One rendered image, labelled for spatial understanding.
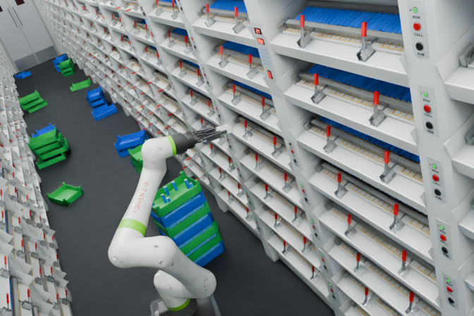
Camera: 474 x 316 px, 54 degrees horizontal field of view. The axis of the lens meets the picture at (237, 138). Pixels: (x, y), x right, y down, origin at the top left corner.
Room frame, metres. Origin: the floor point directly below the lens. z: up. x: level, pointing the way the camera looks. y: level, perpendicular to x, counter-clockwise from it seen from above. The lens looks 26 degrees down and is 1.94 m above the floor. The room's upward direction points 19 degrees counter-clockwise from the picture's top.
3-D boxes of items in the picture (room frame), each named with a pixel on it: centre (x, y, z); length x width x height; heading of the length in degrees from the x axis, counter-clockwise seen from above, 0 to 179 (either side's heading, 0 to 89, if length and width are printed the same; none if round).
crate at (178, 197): (2.44, 0.48, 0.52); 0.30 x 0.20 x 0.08; 118
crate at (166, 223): (2.44, 0.48, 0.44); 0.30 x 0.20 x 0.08; 118
